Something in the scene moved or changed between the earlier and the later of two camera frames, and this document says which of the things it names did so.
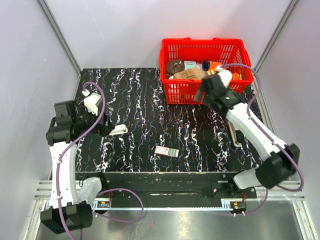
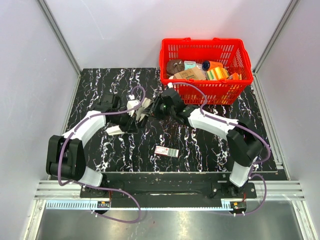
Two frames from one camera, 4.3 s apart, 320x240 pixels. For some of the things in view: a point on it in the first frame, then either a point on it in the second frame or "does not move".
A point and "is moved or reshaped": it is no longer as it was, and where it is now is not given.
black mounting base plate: x=171 y=189 does not move
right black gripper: x=199 y=94 -> x=154 y=107
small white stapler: x=119 y=129 does not move
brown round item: x=174 y=66 does not move
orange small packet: x=235 y=76 does not move
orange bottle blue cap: x=208 y=65 does not move
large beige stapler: x=233 y=130 is moved or reshaped
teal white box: x=189 y=65 does not move
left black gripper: x=104 y=129 -> x=131 y=126
